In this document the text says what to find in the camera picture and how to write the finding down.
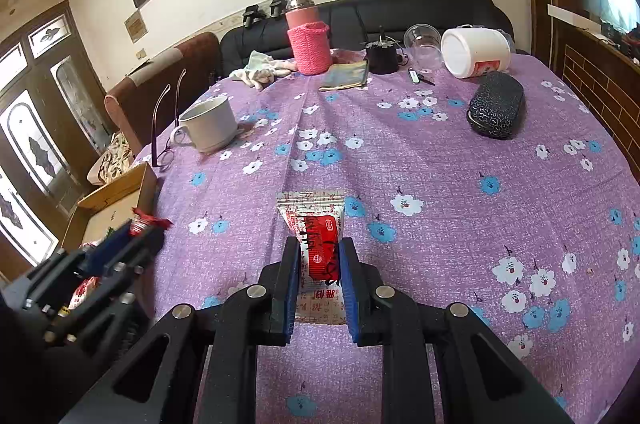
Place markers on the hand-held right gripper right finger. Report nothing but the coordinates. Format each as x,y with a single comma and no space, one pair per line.
347,294

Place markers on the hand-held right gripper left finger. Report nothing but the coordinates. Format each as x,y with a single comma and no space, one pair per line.
292,284

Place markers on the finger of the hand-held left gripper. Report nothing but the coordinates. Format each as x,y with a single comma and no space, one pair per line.
137,254
107,244

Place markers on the small red candy packet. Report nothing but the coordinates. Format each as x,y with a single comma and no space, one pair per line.
145,221

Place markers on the cardboard box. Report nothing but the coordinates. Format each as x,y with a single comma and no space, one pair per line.
120,194

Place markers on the patterned bag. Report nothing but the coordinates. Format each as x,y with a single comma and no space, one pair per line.
110,158

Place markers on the eyeglasses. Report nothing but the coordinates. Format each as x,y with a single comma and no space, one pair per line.
156,128

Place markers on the purple floral tablecloth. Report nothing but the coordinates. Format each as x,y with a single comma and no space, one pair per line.
425,184

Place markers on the white mug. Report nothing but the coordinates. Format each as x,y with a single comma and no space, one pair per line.
207,126

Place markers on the brown chair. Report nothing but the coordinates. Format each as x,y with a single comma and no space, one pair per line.
150,73

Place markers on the wooden glass-panel door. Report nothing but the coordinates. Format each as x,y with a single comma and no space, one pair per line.
22,73

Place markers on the white cloth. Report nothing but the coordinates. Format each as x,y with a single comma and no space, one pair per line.
260,71

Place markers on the small black tool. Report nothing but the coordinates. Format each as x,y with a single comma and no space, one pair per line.
427,79

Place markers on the pink bottle with knitted sleeve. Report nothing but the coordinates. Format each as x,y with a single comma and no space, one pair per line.
310,48

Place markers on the black jar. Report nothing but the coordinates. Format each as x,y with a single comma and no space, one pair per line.
382,56

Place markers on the black patterned glasses case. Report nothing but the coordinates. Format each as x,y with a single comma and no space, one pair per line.
495,103

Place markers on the clear plastic cup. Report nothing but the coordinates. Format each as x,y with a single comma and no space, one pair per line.
422,46

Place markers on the small black gadget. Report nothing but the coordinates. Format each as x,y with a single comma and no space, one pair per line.
277,7
253,16

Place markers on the white plastic jar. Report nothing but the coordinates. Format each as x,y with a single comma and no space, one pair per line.
475,51

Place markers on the black sofa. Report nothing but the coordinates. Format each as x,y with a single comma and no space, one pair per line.
400,13

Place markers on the wooden cabinet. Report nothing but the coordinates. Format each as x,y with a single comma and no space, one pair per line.
590,78

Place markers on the white flat board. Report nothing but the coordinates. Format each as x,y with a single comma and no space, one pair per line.
572,16

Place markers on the row of small trinkets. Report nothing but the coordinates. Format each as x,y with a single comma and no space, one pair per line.
622,41

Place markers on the wall switch plate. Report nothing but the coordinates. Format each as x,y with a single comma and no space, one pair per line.
141,53

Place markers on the small wall plaque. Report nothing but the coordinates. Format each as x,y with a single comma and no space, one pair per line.
135,28

